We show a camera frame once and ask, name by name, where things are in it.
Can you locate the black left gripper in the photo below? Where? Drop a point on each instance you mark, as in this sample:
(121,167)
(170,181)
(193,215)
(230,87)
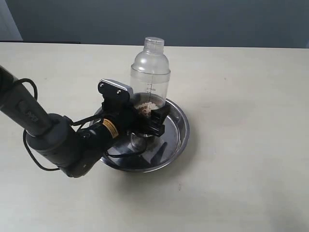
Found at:
(126,117)

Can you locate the clear plastic shaker bottle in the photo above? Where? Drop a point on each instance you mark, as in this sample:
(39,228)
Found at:
(150,73)

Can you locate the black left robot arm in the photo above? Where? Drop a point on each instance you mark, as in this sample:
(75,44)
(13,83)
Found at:
(75,146)

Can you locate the brown pellet food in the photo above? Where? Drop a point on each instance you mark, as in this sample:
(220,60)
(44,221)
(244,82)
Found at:
(146,108)

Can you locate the round stainless steel plate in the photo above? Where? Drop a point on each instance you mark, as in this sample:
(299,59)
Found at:
(137,154)

